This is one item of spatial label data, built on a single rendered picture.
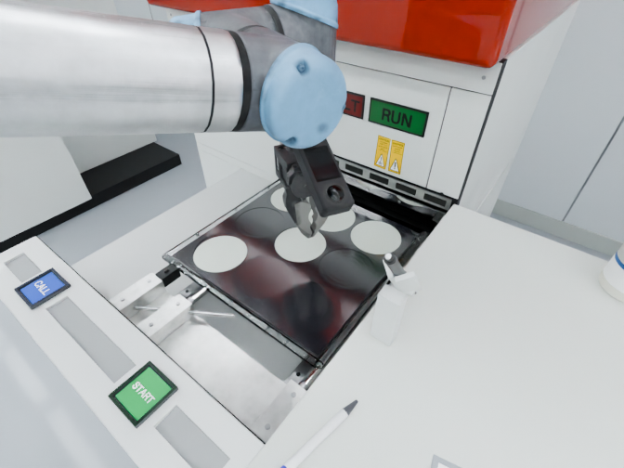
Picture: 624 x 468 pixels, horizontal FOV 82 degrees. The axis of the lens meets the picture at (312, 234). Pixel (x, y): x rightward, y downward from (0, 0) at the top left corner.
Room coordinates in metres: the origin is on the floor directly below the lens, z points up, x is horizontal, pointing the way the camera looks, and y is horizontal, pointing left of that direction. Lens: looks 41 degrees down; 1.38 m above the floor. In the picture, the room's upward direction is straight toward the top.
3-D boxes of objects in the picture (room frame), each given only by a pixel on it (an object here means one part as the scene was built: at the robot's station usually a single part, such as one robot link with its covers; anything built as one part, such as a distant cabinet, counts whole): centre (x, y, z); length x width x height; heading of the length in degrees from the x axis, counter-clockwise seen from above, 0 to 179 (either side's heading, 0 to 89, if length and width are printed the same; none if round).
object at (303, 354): (0.37, 0.13, 0.90); 0.38 x 0.01 x 0.01; 53
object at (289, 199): (0.46, 0.02, 1.05); 0.05 x 0.02 x 0.09; 113
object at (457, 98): (0.81, 0.04, 1.02); 0.81 x 0.03 x 0.40; 53
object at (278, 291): (0.52, 0.02, 0.90); 0.34 x 0.34 x 0.01; 53
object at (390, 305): (0.28, -0.10, 1.03); 0.06 x 0.04 x 0.13; 143
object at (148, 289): (0.39, 0.30, 0.89); 0.08 x 0.03 x 0.03; 143
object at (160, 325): (0.34, 0.23, 0.89); 0.08 x 0.03 x 0.03; 143
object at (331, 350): (0.40, -0.12, 0.90); 0.37 x 0.01 x 0.01; 143
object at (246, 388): (0.30, 0.17, 0.87); 0.36 x 0.08 x 0.03; 53
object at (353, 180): (0.69, -0.09, 0.89); 0.44 x 0.02 x 0.10; 53
